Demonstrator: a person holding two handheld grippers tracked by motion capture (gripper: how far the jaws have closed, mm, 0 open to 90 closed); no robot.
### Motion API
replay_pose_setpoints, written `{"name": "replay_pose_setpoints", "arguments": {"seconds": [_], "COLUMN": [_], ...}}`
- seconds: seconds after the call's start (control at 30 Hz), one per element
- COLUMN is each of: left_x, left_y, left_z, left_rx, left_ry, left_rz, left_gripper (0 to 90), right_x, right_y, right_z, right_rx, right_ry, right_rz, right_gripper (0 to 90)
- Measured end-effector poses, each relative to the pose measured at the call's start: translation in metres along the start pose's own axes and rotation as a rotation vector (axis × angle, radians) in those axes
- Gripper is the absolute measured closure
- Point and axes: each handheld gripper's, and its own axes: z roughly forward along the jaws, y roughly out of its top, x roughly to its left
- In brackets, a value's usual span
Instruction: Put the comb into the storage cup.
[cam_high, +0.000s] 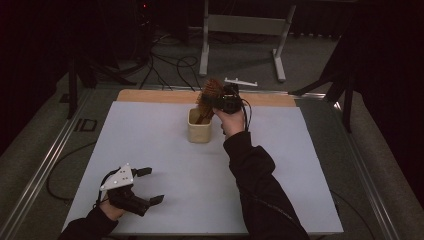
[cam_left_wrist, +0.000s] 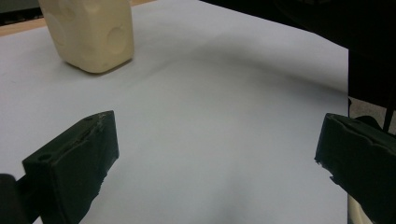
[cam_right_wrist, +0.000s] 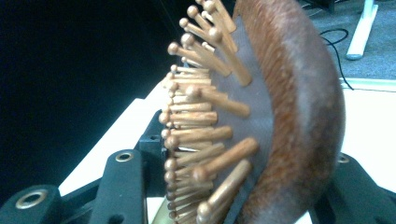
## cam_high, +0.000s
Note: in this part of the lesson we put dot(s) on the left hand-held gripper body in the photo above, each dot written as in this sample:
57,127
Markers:
121,181

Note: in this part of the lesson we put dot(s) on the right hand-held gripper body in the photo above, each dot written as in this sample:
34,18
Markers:
230,101

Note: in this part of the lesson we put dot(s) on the wooden hairbrush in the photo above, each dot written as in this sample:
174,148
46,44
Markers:
210,91

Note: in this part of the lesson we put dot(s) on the cream square container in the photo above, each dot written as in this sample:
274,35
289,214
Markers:
199,134

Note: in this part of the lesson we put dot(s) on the person's right hand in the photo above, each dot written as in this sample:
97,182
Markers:
233,123

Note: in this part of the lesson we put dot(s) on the person's left hand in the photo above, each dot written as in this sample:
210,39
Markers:
111,210

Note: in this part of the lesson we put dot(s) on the white table cover sheet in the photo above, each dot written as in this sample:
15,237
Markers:
166,150

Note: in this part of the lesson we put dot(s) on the black stand legs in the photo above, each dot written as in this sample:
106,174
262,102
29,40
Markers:
71,90
346,100

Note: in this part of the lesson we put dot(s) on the white metal stand frame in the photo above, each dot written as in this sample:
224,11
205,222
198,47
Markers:
246,25

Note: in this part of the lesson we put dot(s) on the aluminium floor rail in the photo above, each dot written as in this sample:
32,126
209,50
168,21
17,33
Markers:
40,170
370,180

